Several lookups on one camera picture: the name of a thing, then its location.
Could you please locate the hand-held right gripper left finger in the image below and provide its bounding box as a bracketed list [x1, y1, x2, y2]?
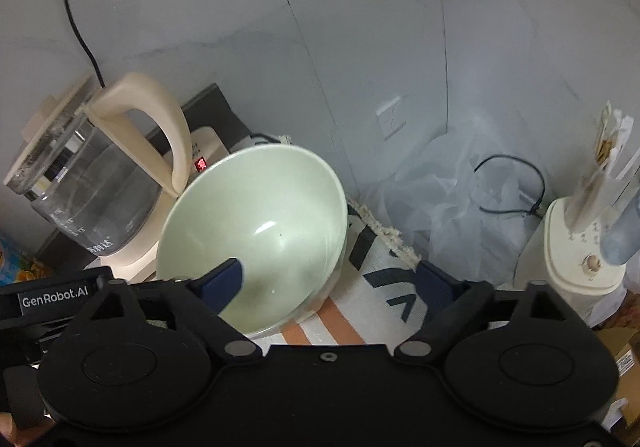
[75, 257, 263, 368]

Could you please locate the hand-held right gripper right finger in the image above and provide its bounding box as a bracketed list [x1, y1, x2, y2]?
[394, 259, 591, 368]

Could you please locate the pale green deep bowl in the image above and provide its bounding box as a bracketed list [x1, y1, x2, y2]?
[156, 144, 348, 335]

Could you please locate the pale green shallow bowl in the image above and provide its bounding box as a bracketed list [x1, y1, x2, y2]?
[247, 227, 350, 341]

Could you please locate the person's left hand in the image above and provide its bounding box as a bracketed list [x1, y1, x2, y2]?
[0, 414, 19, 447]

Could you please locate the orange juice bottle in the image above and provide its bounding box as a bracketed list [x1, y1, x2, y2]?
[0, 233, 47, 286]

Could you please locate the patterned fringed tablecloth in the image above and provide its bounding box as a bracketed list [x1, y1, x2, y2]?
[82, 133, 501, 346]

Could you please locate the cream kitchen appliance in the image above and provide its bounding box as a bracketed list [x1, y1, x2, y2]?
[542, 196, 634, 299]

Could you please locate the cardboard box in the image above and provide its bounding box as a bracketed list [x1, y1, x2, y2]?
[594, 327, 640, 434]

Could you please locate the glass kettle with cream handle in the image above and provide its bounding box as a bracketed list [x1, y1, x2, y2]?
[4, 72, 193, 260]

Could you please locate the looped black cable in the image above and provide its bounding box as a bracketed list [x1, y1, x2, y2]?
[472, 154, 547, 217]

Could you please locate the white wall socket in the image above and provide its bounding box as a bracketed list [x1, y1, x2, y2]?
[375, 96, 407, 141]

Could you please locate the black kettle power cable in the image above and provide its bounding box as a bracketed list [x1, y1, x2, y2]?
[15, 0, 107, 89]

